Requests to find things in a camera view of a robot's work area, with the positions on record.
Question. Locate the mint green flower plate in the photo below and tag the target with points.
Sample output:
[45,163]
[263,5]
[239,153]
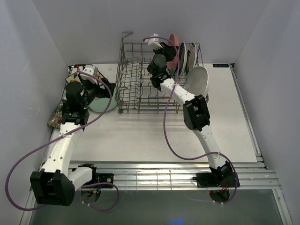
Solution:
[99,104]

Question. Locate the cream square floral plate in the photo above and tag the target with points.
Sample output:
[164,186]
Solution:
[75,77]

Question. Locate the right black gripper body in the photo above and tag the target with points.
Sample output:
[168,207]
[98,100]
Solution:
[165,51]

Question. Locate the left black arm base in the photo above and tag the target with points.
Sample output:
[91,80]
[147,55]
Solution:
[103,180]

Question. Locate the dark teal square plate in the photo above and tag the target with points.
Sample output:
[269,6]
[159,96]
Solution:
[173,72]

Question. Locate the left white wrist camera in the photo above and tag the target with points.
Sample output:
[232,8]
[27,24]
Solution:
[88,72]

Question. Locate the dark square floral plate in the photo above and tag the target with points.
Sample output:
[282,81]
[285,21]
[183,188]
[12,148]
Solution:
[55,119]

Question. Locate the white oval plate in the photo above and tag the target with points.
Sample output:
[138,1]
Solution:
[198,81]

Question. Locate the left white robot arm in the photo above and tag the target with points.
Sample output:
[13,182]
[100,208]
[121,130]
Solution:
[53,184]

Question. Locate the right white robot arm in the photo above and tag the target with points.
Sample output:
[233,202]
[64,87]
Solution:
[195,110]

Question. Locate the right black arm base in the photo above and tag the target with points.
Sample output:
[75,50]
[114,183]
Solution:
[208,180]

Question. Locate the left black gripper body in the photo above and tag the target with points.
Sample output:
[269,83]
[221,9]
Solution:
[92,90]

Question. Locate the pink polka dot plate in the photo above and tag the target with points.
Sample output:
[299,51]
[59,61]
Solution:
[173,40]

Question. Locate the grey wire dish rack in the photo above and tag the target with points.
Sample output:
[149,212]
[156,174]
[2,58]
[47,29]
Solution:
[134,90]

